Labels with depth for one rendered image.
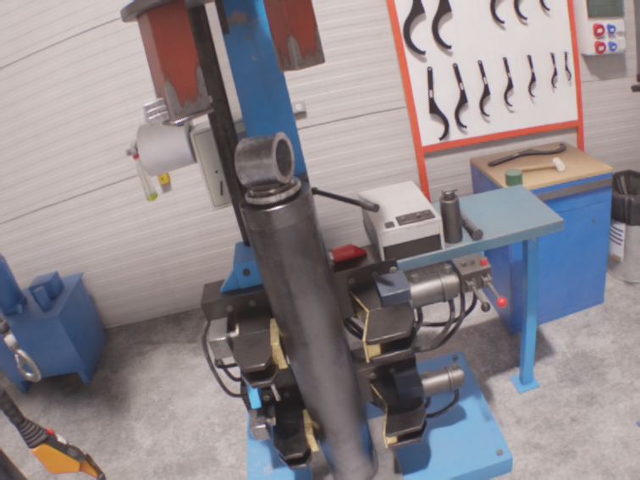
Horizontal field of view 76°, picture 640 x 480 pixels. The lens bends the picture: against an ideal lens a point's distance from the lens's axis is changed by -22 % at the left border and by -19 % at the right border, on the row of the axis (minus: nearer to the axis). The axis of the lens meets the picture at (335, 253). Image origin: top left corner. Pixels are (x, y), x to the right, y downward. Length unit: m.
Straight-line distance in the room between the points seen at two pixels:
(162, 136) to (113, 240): 1.77
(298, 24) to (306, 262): 0.69
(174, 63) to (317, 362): 1.03
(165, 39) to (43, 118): 2.64
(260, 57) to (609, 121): 3.26
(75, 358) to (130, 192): 1.29
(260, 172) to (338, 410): 0.90
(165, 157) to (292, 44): 1.06
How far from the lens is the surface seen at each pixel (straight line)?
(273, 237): 1.41
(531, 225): 1.97
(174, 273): 3.92
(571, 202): 2.83
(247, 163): 1.38
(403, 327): 1.59
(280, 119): 1.80
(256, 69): 1.77
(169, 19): 1.27
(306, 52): 1.44
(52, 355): 3.78
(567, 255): 2.97
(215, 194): 2.34
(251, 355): 1.64
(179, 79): 1.26
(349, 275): 1.80
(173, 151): 2.27
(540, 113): 3.92
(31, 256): 4.29
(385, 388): 2.07
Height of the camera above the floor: 1.97
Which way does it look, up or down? 28 degrees down
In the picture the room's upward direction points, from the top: 13 degrees counter-clockwise
